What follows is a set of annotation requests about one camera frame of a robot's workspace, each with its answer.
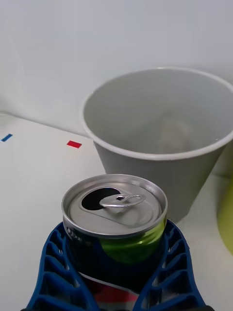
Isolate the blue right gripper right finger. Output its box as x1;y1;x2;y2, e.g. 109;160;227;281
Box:
133;219;207;311

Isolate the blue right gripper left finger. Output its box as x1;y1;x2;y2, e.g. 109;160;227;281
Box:
25;222;98;311

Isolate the black drink can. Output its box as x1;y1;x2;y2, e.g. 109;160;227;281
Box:
61;173;168;311

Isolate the yellow-green plastic waste bin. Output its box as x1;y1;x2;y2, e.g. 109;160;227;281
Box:
216;178;233;257

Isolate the grey plastic waste bin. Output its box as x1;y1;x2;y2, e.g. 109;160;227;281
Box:
81;67;233;223

